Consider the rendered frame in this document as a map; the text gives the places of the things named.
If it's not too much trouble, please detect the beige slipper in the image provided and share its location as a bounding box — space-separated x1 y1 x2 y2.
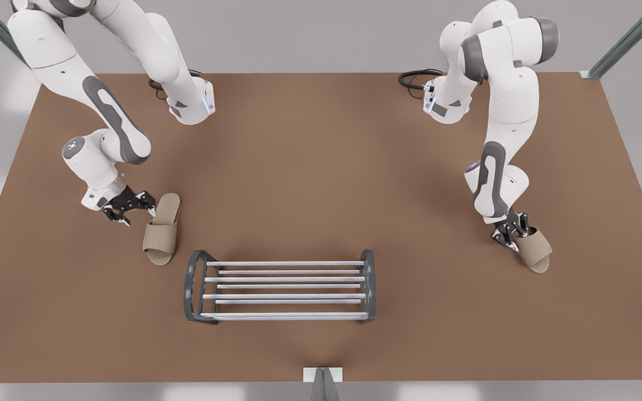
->
513 226 553 274
143 193 182 266

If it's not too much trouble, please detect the grey metal shoe rack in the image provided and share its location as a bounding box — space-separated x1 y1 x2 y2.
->
183 249 377 324

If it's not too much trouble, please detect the black cable loop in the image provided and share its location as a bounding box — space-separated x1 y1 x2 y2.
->
398 69 445 101
148 69 203 101

